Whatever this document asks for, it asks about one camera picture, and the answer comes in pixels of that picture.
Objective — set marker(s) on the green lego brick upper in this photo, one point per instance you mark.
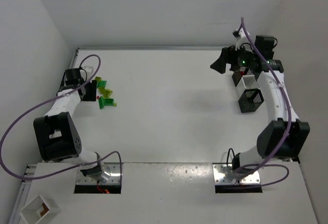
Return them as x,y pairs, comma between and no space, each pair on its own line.
102,84

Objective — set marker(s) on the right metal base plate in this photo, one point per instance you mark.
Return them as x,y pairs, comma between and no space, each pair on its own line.
223,176

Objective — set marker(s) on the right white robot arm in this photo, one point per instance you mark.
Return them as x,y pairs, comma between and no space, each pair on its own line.
259,78

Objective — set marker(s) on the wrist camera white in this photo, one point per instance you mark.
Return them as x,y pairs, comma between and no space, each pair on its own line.
241,37
87,69

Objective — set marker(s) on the metal base plate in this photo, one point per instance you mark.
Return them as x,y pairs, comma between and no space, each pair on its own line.
110,177
223,176

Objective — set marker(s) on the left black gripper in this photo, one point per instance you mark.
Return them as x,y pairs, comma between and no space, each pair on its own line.
90,90

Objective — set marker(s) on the far black slatted container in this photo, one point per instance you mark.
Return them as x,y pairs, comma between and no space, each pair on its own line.
238,74

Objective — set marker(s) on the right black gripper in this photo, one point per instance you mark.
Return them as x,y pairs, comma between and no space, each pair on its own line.
231,58

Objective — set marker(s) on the middle white slatted container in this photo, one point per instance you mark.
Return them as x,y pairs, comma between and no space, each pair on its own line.
247,82

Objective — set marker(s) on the black slatted container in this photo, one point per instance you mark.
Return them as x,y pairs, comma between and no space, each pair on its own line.
238,74
250,100

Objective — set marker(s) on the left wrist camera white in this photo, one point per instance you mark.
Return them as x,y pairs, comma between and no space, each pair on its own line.
87,69

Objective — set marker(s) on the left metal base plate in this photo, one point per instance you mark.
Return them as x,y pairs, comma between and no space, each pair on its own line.
110,177

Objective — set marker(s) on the large green lego brick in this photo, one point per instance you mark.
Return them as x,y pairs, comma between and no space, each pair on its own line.
102,102

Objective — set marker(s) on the white slatted container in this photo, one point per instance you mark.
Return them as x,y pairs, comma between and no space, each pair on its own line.
247,82
39,210

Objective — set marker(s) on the near black slatted container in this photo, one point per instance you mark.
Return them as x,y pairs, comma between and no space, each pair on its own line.
250,100

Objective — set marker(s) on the yellow-green lego brick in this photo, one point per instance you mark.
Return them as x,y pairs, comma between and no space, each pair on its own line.
106,93

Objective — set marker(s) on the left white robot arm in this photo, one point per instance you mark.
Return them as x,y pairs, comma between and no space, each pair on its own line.
57,137

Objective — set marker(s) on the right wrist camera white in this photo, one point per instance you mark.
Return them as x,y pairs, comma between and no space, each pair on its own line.
241,37

